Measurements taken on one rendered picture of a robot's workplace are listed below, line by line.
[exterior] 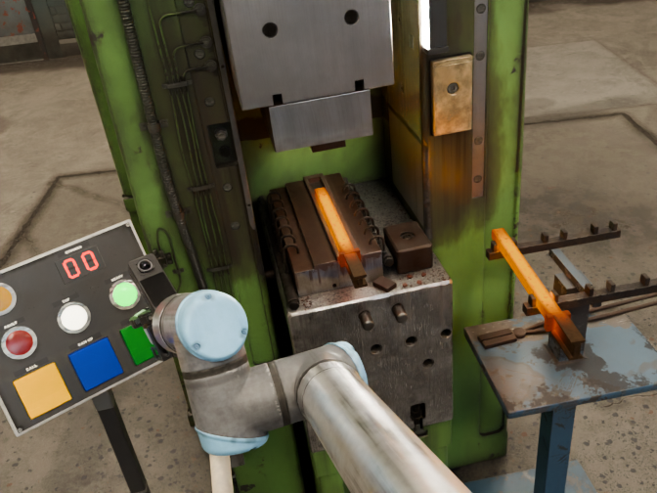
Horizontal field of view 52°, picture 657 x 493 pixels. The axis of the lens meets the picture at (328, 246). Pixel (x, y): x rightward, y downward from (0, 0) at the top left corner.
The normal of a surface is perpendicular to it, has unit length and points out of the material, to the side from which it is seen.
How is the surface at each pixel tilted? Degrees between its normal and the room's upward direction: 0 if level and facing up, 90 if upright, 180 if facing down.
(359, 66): 90
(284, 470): 90
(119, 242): 60
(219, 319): 55
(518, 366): 0
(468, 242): 90
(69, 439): 0
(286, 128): 90
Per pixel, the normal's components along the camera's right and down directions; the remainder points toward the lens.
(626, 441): -0.11, -0.84
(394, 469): -0.47, -0.86
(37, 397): 0.47, -0.09
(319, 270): 0.21, 0.51
